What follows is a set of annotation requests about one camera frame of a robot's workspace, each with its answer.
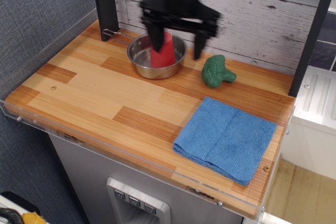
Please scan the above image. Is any black frame post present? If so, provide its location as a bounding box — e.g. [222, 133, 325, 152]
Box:
[288, 0, 332, 98]
[95, 0, 119, 41]

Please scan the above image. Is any black left frame post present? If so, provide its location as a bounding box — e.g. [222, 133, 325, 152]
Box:
[95, 0, 119, 41]

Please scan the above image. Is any red plastic cup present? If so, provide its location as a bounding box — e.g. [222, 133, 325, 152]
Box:
[151, 31, 176, 68]

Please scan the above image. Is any steel pot with handle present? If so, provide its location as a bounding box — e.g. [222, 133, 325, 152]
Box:
[102, 29, 187, 80]

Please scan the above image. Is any silver dispenser panel with buttons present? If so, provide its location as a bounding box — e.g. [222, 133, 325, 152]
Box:
[106, 177, 172, 223]

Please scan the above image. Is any blue folded napkin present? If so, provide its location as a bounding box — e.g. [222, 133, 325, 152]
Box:
[173, 97, 278, 186]

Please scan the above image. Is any green toy broccoli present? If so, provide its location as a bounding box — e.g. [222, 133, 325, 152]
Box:
[201, 55, 237, 88]

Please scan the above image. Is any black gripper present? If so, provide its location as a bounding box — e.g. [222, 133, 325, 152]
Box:
[140, 0, 220, 60]

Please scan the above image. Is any white toy sink unit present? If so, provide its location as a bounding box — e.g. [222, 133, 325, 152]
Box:
[281, 66, 335, 179]

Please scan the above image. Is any silver toy fridge cabinet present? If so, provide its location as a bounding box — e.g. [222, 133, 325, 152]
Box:
[50, 135, 243, 223]

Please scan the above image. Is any yellow black object at corner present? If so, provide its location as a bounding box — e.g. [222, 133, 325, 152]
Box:
[1, 208, 47, 224]

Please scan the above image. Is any black right frame post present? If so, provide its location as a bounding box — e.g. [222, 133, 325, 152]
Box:
[288, 0, 332, 98]

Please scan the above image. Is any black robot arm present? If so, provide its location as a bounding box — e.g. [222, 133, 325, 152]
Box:
[140, 0, 220, 60]

